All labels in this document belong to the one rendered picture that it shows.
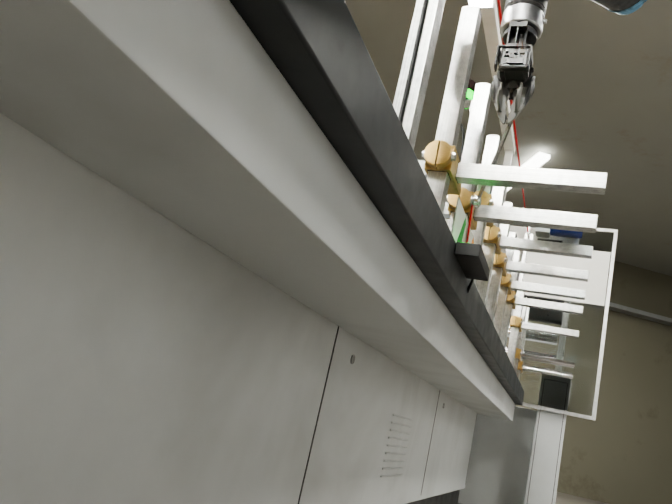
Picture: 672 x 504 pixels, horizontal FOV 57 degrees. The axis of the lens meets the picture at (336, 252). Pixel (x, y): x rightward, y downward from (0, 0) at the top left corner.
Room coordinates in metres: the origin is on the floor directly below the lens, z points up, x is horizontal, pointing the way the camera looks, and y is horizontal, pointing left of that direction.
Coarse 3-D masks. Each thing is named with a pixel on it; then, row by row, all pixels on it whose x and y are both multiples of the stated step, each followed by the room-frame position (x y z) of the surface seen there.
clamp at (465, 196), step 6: (462, 192) 1.25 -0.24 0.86; (468, 192) 1.24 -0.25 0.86; (450, 198) 1.26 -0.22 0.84; (456, 198) 1.25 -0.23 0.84; (462, 198) 1.25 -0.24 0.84; (468, 198) 1.24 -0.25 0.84; (450, 204) 1.26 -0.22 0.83; (462, 204) 1.25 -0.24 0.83; (468, 204) 1.25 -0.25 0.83; (450, 210) 1.28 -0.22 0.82; (468, 210) 1.26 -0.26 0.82; (474, 210) 1.30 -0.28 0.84; (468, 216) 1.28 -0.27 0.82; (468, 222) 1.32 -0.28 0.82; (474, 222) 1.33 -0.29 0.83; (474, 228) 1.35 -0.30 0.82
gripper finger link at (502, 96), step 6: (498, 90) 1.15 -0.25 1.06; (504, 90) 1.18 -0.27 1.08; (498, 96) 1.15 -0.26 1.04; (504, 96) 1.18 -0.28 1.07; (498, 102) 1.16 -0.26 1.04; (504, 102) 1.18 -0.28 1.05; (498, 108) 1.18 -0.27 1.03; (504, 108) 1.18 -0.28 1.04; (498, 114) 1.19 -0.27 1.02; (504, 114) 1.18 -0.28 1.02; (504, 120) 1.18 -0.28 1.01
